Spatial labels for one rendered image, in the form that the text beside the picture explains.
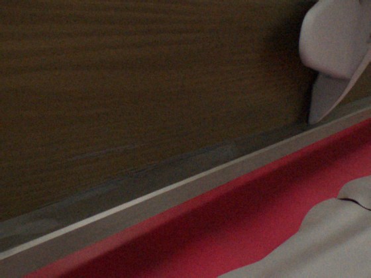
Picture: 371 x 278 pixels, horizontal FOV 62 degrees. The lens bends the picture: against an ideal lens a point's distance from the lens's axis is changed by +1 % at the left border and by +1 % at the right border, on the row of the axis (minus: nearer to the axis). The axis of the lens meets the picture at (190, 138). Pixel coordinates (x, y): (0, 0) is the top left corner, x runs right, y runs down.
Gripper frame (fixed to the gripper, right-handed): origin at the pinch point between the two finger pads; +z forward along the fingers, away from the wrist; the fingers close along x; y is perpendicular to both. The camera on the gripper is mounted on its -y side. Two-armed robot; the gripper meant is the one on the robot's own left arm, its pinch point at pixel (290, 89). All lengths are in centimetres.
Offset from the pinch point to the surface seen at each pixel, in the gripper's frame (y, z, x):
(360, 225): 2.7, 4.7, 6.7
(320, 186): 0.1, 5.3, 3.5
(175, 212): 9.1, 5.2, 0.2
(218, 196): 6.2, 5.2, 0.5
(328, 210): 2.4, 5.0, 5.1
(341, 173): -2.8, 5.3, 3.5
